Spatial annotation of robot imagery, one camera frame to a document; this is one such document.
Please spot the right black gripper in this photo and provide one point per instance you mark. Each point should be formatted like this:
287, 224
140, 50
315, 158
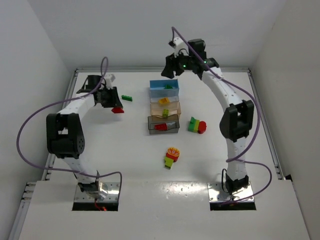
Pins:
173, 65

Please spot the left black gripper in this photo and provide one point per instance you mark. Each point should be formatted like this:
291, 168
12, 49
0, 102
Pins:
110, 97

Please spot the red curved lego brick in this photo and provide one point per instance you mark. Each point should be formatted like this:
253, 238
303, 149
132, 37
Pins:
117, 110

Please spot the green lego plate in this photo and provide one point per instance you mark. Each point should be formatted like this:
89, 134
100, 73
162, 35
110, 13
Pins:
127, 98

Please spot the red round lego brick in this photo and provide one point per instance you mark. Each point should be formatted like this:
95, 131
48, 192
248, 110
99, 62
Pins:
202, 127

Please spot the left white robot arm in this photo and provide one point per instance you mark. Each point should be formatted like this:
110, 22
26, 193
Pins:
64, 132

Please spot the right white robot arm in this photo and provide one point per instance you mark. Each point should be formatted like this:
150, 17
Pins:
237, 119

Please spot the blue plastic container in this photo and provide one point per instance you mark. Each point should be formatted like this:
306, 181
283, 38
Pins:
159, 85

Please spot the clear plastic container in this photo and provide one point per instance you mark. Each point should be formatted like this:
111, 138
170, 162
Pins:
156, 94

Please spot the orange plastic container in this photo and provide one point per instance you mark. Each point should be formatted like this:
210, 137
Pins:
156, 109

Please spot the grey plastic container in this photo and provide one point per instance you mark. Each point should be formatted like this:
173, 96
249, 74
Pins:
173, 124

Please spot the dark green lego brick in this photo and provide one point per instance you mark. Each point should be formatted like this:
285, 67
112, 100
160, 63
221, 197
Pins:
191, 125

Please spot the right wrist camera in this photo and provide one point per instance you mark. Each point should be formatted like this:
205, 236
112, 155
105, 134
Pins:
178, 45

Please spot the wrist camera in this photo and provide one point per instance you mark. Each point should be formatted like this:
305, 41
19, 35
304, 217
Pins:
108, 80
178, 45

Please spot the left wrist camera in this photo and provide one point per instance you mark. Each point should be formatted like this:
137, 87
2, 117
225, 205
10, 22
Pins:
108, 80

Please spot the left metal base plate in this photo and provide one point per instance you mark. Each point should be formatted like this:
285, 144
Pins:
103, 192

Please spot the metal base plate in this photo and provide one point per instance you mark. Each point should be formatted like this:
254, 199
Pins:
103, 192
217, 195

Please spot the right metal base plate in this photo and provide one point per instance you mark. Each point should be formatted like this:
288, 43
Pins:
217, 195

